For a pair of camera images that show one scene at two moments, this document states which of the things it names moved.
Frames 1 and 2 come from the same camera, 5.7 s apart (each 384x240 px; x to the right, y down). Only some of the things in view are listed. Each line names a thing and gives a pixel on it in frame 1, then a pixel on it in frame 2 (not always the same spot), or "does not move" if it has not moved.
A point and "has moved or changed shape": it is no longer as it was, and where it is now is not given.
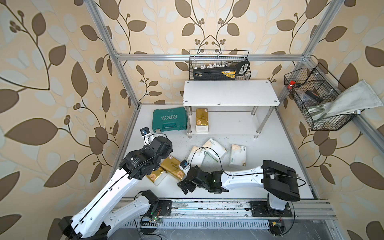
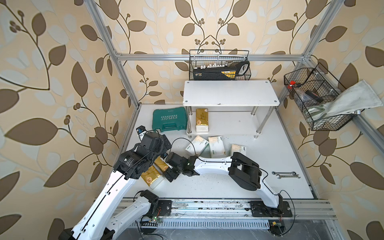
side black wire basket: (311, 87) does not move
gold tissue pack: (170, 165) has moved or changed shape
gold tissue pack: (157, 176) has moved or changed shape
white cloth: (357, 97) does not move
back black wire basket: (219, 65) does not move
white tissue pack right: (237, 155) does not move
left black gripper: (170, 151) does not move
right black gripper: (181, 185) to (166, 173)
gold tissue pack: (202, 120) does not move
